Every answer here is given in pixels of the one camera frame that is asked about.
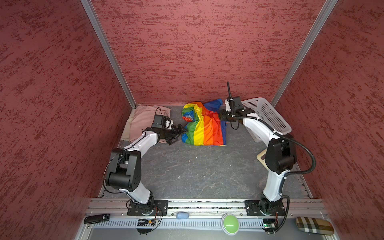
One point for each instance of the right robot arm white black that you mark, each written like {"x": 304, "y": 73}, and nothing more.
{"x": 279, "y": 159}

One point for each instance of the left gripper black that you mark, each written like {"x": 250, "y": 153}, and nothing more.
{"x": 175, "y": 136}

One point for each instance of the aluminium corner post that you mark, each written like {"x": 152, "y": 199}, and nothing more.
{"x": 318, "y": 24}
{"x": 97, "y": 26}

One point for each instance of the black flat remote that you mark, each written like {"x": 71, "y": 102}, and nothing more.
{"x": 96, "y": 219}

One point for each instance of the pink shorts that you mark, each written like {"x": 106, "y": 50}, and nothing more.
{"x": 143, "y": 118}

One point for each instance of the plaid glasses case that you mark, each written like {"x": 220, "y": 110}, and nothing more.
{"x": 315, "y": 226}

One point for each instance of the green round button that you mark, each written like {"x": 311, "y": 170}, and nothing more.
{"x": 230, "y": 224}

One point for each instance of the white plastic laundry basket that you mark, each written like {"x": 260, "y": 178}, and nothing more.
{"x": 266, "y": 112}

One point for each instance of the beige shorts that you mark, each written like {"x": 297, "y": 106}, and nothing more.
{"x": 126, "y": 135}

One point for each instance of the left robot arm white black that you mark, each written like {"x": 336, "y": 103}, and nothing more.
{"x": 124, "y": 170}

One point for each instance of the aluminium corner post left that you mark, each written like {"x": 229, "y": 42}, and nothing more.
{"x": 97, "y": 26}

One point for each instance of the aluminium front rail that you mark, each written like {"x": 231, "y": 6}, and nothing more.
{"x": 205, "y": 208}

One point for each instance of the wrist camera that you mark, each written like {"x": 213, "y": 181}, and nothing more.
{"x": 234, "y": 105}
{"x": 162, "y": 122}

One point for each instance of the aluminium corner post right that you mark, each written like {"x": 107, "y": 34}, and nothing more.
{"x": 318, "y": 24}

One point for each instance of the cream calculator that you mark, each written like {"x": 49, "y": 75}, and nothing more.
{"x": 261, "y": 158}

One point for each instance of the left circuit board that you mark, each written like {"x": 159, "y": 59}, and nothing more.
{"x": 145, "y": 226}

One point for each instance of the small blue oval object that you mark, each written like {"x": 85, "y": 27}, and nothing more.
{"x": 182, "y": 215}

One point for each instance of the colourful shorts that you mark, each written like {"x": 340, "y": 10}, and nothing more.
{"x": 204, "y": 127}

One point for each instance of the right circuit board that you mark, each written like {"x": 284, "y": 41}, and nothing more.
{"x": 270, "y": 225}

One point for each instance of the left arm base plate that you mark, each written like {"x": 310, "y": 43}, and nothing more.
{"x": 153, "y": 208}

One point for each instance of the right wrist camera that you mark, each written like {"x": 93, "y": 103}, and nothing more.
{"x": 234, "y": 105}

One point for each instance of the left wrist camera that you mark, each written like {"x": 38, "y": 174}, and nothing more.
{"x": 162, "y": 122}

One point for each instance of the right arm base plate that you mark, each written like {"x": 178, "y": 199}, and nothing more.
{"x": 264, "y": 208}

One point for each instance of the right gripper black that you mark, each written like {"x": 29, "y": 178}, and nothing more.
{"x": 222, "y": 116}

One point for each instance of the circuit board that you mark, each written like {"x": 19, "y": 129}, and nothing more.
{"x": 270, "y": 225}
{"x": 145, "y": 226}

